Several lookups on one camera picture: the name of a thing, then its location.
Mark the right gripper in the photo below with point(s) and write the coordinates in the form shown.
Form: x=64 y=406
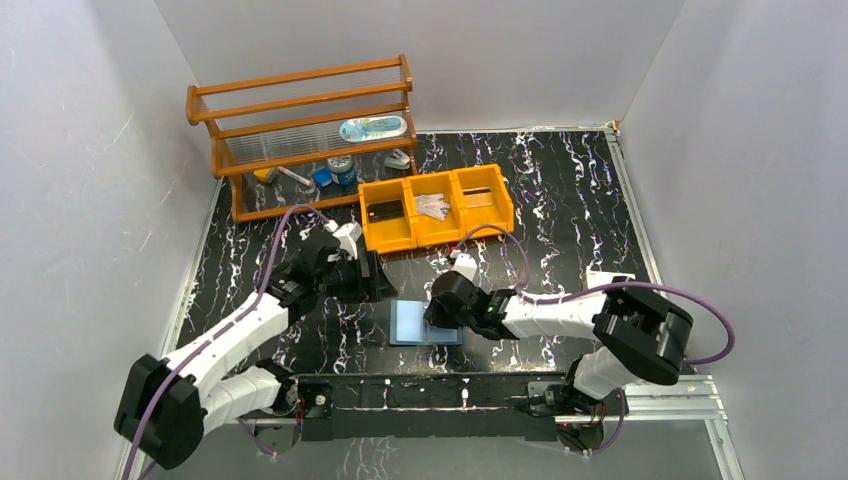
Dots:
x=436 y=313

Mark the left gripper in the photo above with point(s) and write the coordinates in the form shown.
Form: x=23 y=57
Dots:
x=370 y=277

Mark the black card with stripe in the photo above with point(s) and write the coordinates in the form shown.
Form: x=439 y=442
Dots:
x=383 y=211

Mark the white striped card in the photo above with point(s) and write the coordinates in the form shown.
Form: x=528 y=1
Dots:
x=434 y=214

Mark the white card with grey stripe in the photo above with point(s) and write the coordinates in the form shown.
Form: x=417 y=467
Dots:
x=433 y=202

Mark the orange card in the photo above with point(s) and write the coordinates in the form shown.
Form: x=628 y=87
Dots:
x=477 y=198

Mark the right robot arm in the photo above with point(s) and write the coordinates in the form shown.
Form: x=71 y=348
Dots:
x=643 y=335

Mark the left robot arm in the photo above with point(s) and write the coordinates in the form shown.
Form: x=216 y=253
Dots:
x=205 y=371

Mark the left yellow plastic bin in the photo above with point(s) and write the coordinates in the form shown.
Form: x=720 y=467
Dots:
x=392 y=235

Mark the right yellow plastic bin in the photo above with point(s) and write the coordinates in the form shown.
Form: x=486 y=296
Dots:
x=490 y=176

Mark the small blue box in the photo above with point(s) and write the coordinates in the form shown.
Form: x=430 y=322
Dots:
x=322 y=177

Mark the white blue round tin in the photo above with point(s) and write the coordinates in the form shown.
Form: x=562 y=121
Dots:
x=342 y=170

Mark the white stapler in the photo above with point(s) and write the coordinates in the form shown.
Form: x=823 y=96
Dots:
x=398 y=160

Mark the white rectangular box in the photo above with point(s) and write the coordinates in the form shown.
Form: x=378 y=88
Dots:
x=597 y=278

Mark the white red marker pen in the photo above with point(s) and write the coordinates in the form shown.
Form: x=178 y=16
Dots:
x=297 y=177

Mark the yellow grey sponge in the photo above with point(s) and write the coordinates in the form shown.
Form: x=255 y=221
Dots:
x=266 y=176

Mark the blue white oval package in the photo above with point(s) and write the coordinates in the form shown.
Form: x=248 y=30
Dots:
x=366 y=129

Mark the wooden shelf rack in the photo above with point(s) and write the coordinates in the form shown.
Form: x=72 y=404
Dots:
x=294 y=120

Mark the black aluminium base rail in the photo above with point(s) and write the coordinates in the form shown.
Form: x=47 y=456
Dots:
x=530 y=406

